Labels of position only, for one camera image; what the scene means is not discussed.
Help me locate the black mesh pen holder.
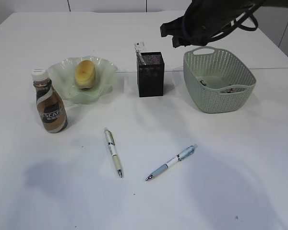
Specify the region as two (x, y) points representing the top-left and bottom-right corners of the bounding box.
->
(137, 52), (165, 97)

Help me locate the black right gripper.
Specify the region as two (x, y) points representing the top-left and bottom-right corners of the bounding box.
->
(159, 14), (212, 48)

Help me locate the green wavy glass plate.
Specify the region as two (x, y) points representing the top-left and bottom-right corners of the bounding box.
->
(48, 56), (118, 104)

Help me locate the white green ballpoint pen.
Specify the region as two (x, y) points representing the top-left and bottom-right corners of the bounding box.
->
(104, 128), (123, 178)

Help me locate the sugar dusted bread loaf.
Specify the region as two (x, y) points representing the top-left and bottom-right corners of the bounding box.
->
(74, 60), (96, 89)

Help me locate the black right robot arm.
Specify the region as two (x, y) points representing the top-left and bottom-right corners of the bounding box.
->
(160, 0), (288, 48)

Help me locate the clear grey gel pen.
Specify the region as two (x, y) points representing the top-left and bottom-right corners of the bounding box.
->
(135, 47), (146, 65)

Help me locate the brown Nescafe coffee bottle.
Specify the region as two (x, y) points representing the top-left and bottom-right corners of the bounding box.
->
(31, 68), (68, 133)

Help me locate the green plastic woven basket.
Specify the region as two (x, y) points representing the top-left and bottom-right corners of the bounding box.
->
(183, 47), (256, 114)

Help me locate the transparent plastic ruler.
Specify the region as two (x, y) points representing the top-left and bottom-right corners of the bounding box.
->
(134, 42), (144, 52)

